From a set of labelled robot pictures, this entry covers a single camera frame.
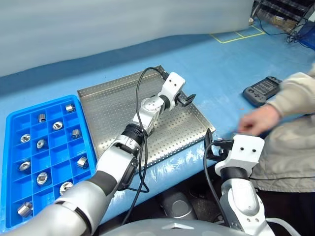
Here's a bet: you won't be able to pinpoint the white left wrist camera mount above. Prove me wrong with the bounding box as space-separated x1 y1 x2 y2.
157 71 186 112

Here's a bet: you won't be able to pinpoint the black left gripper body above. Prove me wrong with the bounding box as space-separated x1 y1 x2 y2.
175 91 187 106

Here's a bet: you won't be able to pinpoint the white foam backdrop sheet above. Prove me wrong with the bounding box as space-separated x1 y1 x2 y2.
0 0 255 78

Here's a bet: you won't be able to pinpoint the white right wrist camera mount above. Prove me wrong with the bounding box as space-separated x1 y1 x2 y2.
215 134 266 177

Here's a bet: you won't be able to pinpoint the blue plastic crate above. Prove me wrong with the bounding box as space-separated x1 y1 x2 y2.
298 23 315 51

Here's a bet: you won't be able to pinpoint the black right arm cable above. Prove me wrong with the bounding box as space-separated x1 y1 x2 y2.
203 138 234 228

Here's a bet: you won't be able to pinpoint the dark storage shelf rack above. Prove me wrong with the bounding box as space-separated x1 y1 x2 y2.
255 0 315 32

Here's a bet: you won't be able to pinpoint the person's bare hand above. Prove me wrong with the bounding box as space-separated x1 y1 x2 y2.
237 104 281 136

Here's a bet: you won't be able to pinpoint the black handheld controller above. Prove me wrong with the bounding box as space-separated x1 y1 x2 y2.
243 76 283 108

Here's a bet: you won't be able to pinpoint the blue compartment tray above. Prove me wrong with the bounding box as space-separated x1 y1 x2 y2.
0 94 98 233

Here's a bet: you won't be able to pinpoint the person's beige jacket torso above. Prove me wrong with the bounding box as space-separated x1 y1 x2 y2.
248 113 315 193

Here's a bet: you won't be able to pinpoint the black floor cables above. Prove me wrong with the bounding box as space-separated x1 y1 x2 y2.
285 23 306 44

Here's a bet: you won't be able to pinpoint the person's black trousers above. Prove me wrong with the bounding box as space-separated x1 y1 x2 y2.
254 188 315 236

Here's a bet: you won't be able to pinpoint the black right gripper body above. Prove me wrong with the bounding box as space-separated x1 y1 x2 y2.
207 148 231 161

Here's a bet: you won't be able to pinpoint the dark grey rounded housing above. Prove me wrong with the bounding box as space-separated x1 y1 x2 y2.
158 191 198 221

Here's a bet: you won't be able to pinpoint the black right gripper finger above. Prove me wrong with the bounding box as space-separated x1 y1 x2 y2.
204 128 214 158

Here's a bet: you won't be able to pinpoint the grey robot torso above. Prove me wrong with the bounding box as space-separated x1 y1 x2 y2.
100 217 244 236

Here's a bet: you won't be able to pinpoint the perforated metal tray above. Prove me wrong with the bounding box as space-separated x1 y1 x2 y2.
76 64 217 170

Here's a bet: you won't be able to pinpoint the white tube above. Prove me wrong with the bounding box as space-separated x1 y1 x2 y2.
267 217 305 236

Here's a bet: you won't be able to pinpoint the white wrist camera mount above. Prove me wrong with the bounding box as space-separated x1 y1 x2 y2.
157 71 186 112
215 134 266 177

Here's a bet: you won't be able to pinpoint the blue plastic table cover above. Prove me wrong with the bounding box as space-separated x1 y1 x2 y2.
0 18 315 226

